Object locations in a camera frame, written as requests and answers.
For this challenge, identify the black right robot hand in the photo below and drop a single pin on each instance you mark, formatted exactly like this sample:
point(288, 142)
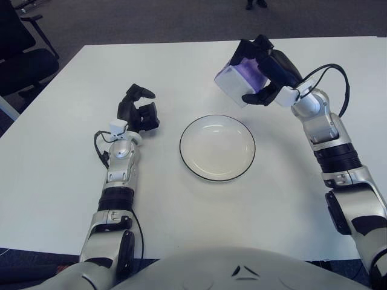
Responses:
point(281, 69)

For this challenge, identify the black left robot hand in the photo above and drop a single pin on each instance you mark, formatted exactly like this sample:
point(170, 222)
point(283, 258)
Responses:
point(128, 113)

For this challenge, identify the purple tissue paper pack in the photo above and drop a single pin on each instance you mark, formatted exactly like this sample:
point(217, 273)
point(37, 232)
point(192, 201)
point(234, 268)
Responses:
point(236, 84)

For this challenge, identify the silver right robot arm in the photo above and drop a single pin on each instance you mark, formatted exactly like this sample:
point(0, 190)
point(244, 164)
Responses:
point(329, 121)

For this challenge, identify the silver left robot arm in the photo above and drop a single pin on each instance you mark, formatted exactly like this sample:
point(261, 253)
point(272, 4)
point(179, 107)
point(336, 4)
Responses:
point(121, 157)

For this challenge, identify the white plate black rim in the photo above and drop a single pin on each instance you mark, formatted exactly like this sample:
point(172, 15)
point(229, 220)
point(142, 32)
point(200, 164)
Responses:
point(217, 148)

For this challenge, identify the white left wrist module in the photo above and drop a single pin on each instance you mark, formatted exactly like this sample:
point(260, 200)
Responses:
point(117, 126)

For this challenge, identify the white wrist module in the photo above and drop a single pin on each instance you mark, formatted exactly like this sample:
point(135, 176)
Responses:
point(285, 96)
point(117, 126)

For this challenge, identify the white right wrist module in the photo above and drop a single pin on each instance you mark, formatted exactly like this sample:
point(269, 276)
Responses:
point(285, 96)

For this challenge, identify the dark shoe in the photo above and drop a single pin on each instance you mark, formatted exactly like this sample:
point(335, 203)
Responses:
point(262, 3)
point(249, 4)

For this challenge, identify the black office chair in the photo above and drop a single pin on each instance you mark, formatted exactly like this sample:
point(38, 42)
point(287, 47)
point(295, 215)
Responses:
point(24, 66)

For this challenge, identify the white desk leg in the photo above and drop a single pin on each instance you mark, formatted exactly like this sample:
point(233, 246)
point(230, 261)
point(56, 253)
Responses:
point(9, 108)

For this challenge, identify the grey robot torso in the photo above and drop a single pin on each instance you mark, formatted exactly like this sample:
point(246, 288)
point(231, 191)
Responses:
point(211, 269)

